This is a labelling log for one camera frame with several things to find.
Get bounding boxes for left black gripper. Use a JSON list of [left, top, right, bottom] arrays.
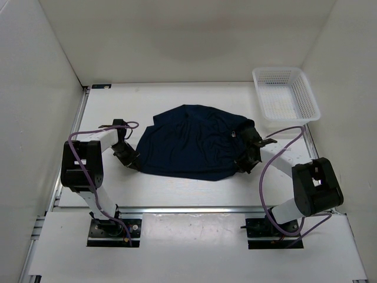
[[110, 142, 140, 170]]

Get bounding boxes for navy blue shorts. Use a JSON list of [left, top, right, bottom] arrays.
[[137, 105, 255, 181]]

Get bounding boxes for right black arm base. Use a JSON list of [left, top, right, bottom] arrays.
[[240, 218, 304, 250]]

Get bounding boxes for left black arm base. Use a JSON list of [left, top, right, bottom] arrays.
[[87, 216, 142, 248]]

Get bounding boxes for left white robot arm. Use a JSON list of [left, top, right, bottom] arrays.
[[61, 119, 141, 236]]

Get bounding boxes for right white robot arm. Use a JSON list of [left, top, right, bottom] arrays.
[[235, 127, 344, 236]]

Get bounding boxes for white plastic mesh basket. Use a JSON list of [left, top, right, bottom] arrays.
[[252, 67, 320, 125]]

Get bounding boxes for blue corner label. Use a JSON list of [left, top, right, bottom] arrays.
[[91, 84, 112, 89]]

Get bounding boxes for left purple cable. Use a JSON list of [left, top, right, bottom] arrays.
[[69, 120, 140, 247]]

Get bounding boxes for aluminium right rail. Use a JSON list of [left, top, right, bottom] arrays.
[[303, 124, 320, 159]]

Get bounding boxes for aluminium rail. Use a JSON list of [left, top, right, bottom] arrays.
[[303, 124, 320, 159], [44, 86, 91, 215], [51, 206, 275, 215]]

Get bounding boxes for aluminium left rail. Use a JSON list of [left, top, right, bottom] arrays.
[[44, 86, 91, 215]]

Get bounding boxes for aluminium front rail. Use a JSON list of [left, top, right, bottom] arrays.
[[51, 206, 275, 215]]

